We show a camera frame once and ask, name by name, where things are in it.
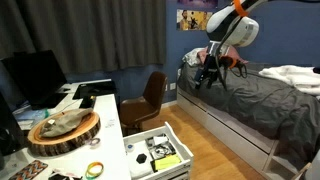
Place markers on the clear tape dispenser purple roll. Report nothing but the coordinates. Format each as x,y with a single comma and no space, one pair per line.
94,142

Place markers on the dark grey curtain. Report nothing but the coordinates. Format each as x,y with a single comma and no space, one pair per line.
86,35

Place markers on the yellow green rubber wristband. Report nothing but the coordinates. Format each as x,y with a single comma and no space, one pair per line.
92,175

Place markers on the grey flat cap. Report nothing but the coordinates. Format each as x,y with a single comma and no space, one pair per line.
59,126

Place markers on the black closed laptop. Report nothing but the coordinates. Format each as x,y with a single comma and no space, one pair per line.
95,89

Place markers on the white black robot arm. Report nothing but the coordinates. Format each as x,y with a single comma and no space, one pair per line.
228,27

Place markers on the metal tin with papers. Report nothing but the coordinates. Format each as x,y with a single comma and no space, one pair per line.
156,140

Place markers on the white round dish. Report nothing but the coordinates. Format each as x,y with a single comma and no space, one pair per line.
130,148

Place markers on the black sunglasses with white tag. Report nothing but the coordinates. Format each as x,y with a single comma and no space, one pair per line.
60,176

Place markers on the round wood log slab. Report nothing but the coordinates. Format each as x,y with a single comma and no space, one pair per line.
42,146

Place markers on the white open drawer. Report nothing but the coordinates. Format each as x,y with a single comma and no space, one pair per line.
146,170

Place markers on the black computer monitor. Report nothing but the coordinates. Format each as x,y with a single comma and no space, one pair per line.
39,77

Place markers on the yellow paper envelope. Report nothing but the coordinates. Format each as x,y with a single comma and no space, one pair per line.
166,162

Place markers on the zigzag patterned pouch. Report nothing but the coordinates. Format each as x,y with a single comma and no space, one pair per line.
30,171

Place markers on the brown leather chair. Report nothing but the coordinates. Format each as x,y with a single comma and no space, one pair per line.
133,112

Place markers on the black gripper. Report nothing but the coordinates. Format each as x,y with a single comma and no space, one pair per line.
215,64

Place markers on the black hexagonal puck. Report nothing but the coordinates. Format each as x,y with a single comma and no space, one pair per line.
141,158

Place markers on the bed with grey duvet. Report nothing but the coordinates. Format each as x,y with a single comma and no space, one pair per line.
272,126

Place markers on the metal tin with earphones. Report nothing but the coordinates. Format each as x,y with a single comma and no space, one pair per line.
162,150

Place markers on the basketball poster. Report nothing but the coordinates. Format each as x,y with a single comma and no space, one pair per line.
189,20

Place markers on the rainbow rubber wristband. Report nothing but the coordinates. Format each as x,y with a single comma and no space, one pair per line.
95,167

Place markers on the white fluffy blanket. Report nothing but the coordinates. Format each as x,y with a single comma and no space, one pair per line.
302,78

